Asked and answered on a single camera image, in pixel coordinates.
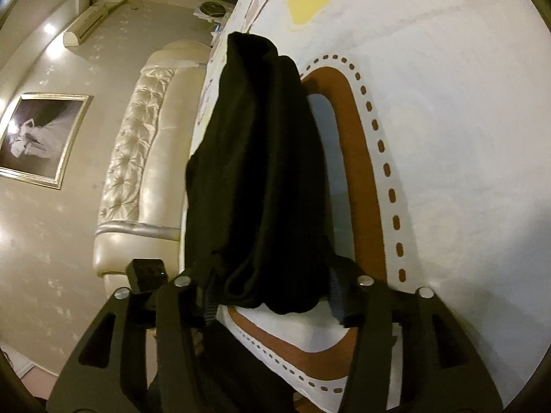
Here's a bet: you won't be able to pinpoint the cream tufted leather headboard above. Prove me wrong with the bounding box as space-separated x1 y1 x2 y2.
92 40 210 295

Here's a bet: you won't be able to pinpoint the gold framed picture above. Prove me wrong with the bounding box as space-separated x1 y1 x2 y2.
1 92 92 190

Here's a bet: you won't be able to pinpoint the black pants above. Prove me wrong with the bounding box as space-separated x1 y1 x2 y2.
185 33 334 315

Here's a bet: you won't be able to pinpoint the patterned white bed sheet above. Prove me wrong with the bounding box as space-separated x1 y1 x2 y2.
191 0 550 412

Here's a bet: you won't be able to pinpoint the white wall air conditioner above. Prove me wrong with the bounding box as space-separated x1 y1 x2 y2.
63 0 127 47

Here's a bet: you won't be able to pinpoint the person's left hand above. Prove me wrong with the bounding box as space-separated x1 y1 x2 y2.
190 328 204 356

